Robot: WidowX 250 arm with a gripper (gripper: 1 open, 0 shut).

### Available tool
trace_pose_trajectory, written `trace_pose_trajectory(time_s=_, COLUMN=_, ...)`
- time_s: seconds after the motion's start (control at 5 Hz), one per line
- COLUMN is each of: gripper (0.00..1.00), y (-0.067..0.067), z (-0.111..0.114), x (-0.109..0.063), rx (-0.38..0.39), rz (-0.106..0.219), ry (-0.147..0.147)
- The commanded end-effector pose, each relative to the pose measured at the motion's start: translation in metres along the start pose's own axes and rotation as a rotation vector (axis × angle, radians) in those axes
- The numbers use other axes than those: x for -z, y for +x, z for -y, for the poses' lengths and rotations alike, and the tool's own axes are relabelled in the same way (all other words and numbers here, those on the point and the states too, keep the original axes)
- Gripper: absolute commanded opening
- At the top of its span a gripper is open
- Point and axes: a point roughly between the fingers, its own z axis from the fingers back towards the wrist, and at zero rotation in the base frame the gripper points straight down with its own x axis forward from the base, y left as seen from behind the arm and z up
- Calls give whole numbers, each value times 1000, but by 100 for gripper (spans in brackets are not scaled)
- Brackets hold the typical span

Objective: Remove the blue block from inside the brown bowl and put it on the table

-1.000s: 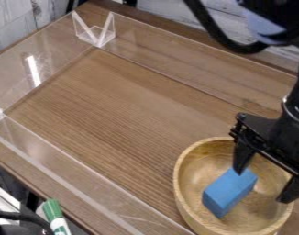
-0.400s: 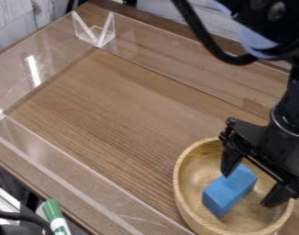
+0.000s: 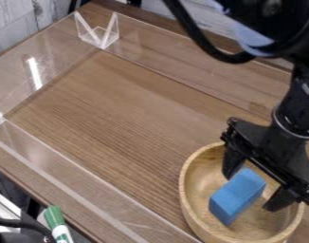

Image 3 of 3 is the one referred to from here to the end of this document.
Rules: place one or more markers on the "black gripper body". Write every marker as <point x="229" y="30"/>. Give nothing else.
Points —
<point x="276" y="147"/>

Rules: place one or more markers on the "blue rectangular block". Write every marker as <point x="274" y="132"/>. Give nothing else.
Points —
<point x="236" y="195"/>

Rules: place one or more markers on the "clear acrylic tray wall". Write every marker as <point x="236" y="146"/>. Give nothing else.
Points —
<point x="96" y="208"/>

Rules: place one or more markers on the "brown wooden bowl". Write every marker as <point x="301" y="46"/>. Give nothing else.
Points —
<point x="257" y="225"/>

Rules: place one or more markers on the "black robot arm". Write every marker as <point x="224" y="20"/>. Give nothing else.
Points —
<point x="273" y="31"/>

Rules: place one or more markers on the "green and white marker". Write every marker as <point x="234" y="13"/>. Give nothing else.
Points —
<point x="55" y="221"/>

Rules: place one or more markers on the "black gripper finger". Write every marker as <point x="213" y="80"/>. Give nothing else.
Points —
<point x="233" y="160"/>
<point x="282" y="198"/>

